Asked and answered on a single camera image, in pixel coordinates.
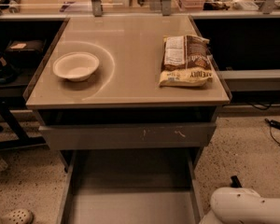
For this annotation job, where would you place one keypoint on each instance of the grey drawer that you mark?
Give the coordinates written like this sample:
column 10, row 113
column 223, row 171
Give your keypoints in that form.
column 131, row 186
column 122, row 136

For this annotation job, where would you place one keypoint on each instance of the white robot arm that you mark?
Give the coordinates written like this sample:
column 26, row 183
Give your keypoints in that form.
column 241, row 206

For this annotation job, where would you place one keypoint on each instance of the grey drawer cabinet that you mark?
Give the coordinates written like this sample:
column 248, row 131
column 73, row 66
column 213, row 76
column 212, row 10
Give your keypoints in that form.
column 125, row 89

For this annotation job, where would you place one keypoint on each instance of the grey top drawer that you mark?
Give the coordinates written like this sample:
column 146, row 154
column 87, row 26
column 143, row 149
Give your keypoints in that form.
column 122, row 136

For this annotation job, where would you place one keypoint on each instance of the brown yellow snack bag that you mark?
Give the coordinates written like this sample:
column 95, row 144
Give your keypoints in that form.
column 185, row 62

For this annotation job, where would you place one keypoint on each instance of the white paper bowl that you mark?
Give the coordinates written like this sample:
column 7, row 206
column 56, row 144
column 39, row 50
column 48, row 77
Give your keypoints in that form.
column 76, row 66

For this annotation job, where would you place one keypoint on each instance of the black metal stand base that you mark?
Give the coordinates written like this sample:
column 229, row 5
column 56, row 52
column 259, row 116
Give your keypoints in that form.
column 235, row 182

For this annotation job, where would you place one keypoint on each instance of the black box on shelf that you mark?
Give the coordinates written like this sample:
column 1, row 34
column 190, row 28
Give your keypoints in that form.
column 25, row 53

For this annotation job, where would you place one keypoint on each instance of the white perforated clog shoe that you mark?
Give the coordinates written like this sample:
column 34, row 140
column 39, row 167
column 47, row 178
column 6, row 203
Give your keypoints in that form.
column 18, row 216

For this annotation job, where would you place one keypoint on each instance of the black power adapter with cable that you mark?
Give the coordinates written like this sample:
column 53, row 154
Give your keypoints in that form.
column 274, row 130

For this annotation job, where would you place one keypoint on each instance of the black side table frame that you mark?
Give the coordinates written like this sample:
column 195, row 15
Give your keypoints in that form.
column 11, row 97

